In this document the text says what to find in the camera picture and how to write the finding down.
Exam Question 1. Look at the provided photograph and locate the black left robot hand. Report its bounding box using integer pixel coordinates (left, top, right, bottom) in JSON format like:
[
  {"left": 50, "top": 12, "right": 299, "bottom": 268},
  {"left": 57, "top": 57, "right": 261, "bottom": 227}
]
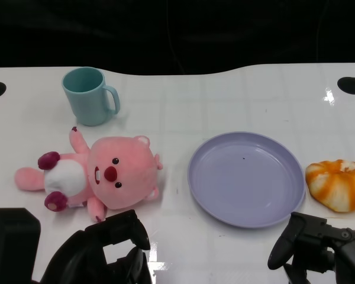
[{"left": 0, "top": 207, "right": 153, "bottom": 284}]

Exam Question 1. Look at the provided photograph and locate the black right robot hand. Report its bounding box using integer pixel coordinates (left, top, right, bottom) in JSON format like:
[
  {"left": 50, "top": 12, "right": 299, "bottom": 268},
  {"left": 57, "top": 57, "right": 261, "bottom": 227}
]
[{"left": 267, "top": 211, "right": 355, "bottom": 284}]

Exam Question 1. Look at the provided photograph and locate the pink plush beaver doll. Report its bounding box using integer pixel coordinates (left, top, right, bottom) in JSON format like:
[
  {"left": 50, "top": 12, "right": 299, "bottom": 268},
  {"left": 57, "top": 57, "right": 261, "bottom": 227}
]
[{"left": 14, "top": 126, "right": 164, "bottom": 223}]

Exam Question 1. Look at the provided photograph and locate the lavender plastic plate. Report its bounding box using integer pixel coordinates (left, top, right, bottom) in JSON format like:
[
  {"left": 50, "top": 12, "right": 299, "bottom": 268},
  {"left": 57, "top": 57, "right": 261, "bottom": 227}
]
[{"left": 186, "top": 131, "right": 307, "bottom": 229}]

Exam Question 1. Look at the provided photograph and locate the orange and white bun toy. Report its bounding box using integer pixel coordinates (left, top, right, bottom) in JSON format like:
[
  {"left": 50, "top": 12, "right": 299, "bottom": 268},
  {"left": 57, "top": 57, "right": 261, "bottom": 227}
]
[{"left": 305, "top": 159, "right": 355, "bottom": 213}]

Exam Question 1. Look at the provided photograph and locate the teal plastic mug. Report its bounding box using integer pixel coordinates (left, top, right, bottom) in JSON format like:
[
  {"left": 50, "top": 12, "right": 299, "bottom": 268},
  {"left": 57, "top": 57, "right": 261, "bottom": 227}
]
[{"left": 61, "top": 67, "right": 121, "bottom": 127}]

